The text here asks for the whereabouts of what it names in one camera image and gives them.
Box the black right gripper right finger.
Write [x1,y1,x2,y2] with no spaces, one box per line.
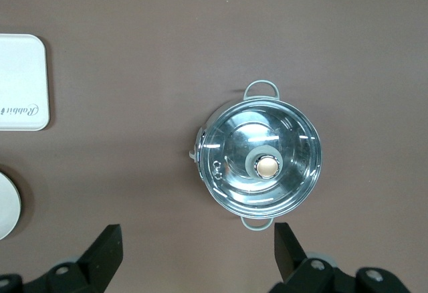
[270,222,338,293]

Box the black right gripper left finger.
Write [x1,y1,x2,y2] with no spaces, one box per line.
[46,224,123,293]

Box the white round plate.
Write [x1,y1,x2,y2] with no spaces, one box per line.
[0,171,22,240]

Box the white rabbit print tray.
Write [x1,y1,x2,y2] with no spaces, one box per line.
[0,33,50,131]

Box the brown table cover mat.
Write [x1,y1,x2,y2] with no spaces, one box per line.
[0,0,428,293]

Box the shiny steel bowl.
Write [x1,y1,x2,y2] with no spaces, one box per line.
[197,100,324,219]

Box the steel pot with grey handles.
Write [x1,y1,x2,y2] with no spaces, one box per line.
[189,79,324,232]

